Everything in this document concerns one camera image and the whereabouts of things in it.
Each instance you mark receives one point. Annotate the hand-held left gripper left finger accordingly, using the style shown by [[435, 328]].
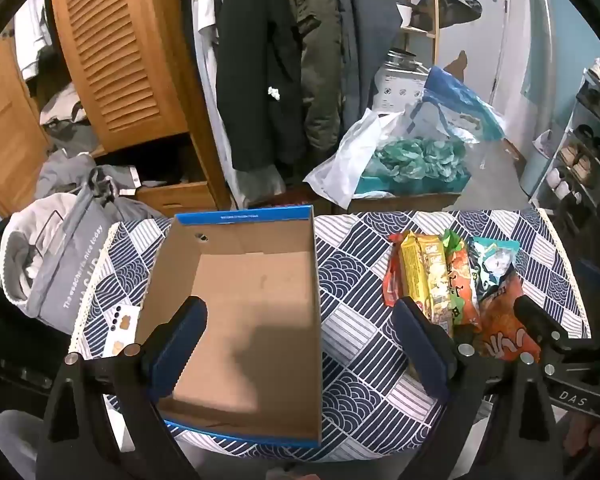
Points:
[[180, 350]]

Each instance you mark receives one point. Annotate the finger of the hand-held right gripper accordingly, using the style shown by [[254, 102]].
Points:
[[592, 275], [532, 317]]

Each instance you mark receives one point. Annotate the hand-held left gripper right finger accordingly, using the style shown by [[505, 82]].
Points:
[[420, 345]]

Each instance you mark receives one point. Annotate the large orange snack packet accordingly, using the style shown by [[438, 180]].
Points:
[[505, 335]]

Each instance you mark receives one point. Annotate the orange packet with black print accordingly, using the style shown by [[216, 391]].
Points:
[[462, 295]]

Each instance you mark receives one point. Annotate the teal snack packet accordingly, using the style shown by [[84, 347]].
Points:
[[490, 265]]

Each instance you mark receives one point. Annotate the yellow snack packet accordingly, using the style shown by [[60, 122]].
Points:
[[425, 275]]

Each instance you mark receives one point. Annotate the red snack packet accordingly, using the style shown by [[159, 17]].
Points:
[[392, 280]]

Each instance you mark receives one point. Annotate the cardboard box with blue rim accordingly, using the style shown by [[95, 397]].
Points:
[[260, 310]]

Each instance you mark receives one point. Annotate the green snack packet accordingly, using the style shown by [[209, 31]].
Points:
[[452, 245]]

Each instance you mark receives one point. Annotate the white card with dots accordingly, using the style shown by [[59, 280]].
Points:
[[122, 327]]

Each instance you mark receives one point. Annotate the blue white patterned tablecloth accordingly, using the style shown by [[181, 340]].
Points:
[[360, 280]]

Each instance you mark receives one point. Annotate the light blue bin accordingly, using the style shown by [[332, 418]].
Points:
[[537, 170]]

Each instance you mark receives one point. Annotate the grey shoe rack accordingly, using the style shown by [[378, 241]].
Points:
[[560, 160]]

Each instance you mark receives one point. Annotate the row of shoes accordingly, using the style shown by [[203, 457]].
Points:
[[587, 155]]

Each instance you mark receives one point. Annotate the grey tote bag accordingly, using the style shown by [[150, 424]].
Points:
[[75, 270]]

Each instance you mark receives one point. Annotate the brown cardboard carton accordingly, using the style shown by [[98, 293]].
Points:
[[405, 202]]

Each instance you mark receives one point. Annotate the wooden wardrobe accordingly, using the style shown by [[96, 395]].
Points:
[[185, 180]]

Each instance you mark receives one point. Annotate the dark cloth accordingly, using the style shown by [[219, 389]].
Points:
[[0, 340]]

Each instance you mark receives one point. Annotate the teal patterned cloth bundle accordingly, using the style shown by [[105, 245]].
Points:
[[415, 160]]

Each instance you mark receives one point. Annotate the white plastic bag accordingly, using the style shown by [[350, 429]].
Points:
[[345, 160]]

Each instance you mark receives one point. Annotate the grey clothes pile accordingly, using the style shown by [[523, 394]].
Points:
[[65, 170]]

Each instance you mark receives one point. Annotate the blue plastic bag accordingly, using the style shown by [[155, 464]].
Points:
[[460, 105]]

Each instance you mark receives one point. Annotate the crumpled clothes in wardrobe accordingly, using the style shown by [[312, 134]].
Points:
[[62, 120]]

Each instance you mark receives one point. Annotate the white printed carton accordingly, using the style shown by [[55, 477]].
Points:
[[395, 87]]

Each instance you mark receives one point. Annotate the white door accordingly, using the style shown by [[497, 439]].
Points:
[[510, 20]]

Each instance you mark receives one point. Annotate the plain wooden wardrobe door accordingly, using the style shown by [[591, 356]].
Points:
[[5, 135]]

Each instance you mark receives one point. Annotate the metal can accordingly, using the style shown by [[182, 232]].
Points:
[[402, 57]]

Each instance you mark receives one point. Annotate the louvred wooden wardrobe door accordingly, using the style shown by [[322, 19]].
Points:
[[125, 60]]

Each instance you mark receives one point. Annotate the wooden rack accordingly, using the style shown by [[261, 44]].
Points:
[[435, 25]]

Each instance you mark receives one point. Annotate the black hanging coat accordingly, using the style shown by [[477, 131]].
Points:
[[260, 60]]

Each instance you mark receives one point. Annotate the olive green hanging coat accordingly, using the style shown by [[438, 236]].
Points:
[[322, 60]]

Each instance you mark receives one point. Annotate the grey blue hanging garment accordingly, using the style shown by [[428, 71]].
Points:
[[365, 35]]

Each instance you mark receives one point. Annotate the white hanging garment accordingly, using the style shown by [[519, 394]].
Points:
[[205, 35]]

